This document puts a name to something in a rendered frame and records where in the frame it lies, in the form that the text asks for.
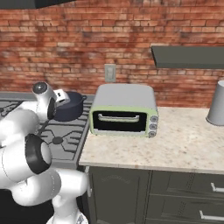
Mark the grey cylindrical container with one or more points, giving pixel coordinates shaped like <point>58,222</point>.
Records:
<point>217,105</point>

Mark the dark blue pot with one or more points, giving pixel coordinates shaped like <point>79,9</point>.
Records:
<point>71,109</point>

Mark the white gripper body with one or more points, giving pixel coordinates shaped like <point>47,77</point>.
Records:
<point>64,102</point>

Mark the grey gas hob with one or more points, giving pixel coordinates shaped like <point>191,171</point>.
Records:
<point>62,140</point>

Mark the black toaster oven door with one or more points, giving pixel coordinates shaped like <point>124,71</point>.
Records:
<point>116,124</point>

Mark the dark grey wall shelf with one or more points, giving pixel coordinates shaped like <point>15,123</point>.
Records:
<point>189,57</point>

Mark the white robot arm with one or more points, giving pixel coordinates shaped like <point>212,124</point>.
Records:
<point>20,163</point>

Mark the dark grey drawer front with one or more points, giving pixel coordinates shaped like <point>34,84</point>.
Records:
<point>186,183</point>
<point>180,211</point>

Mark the dark range hood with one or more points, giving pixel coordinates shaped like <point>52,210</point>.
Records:
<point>35,3</point>

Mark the green and grey toaster oven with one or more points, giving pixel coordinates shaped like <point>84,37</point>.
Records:
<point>125,96</point>

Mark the dark grey cupboard door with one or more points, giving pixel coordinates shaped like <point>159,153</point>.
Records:
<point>119,198</point>

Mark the grey toaster oven knob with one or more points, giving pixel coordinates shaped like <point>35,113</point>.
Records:
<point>152,126</point>
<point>151,134</point>
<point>154,119</point>

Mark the grey wall socket plate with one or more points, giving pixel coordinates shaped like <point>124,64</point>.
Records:
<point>110,73</point>

